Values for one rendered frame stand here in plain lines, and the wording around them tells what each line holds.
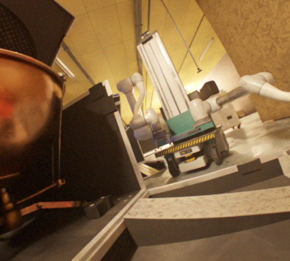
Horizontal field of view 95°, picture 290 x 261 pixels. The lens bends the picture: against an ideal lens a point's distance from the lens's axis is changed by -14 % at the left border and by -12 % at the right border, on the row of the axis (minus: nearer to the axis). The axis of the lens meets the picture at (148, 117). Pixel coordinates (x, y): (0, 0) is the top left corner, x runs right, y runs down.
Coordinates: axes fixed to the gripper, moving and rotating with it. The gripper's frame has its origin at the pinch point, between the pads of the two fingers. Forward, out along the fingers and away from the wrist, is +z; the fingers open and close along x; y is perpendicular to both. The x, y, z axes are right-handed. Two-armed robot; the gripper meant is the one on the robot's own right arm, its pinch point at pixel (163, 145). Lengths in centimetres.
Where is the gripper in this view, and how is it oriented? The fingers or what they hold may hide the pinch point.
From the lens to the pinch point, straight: 147.9
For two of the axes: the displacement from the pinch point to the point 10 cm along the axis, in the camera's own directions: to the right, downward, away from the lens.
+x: -8.0, 3.9, 4.5
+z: 3.5, 9.2, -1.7
